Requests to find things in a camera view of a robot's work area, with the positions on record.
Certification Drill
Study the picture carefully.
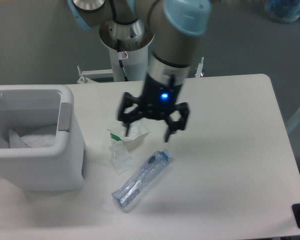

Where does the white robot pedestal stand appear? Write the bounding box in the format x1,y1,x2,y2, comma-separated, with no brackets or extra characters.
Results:
77,19,154,84

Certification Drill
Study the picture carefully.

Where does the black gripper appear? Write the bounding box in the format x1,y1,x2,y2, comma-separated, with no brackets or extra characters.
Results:
117,75,190,143

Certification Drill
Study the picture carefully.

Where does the blue plastic bag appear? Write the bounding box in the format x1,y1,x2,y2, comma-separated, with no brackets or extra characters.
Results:
263,0,300,24

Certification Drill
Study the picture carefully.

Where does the grey trash can push button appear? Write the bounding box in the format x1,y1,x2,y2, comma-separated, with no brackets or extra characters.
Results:
57,102,73,132

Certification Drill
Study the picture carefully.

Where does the clear plastic water bottle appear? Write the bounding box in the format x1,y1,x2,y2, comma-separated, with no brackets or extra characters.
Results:
111,149,172,209

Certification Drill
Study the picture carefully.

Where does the white plastic trash can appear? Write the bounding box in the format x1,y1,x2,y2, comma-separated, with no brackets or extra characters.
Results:
0,84,86,191

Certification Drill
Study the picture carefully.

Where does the clear plastic wrapper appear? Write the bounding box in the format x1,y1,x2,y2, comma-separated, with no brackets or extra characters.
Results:
109,141,134,175

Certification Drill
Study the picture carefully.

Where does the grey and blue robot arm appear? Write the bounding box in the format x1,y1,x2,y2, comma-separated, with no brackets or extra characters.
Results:
68,0,212,140

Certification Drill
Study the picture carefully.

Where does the black cable on pedestal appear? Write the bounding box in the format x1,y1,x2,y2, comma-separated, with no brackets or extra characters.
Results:
116,38,129,82

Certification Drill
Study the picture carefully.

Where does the white trash inside can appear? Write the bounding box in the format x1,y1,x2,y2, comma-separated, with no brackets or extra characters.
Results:
8,125,57,149

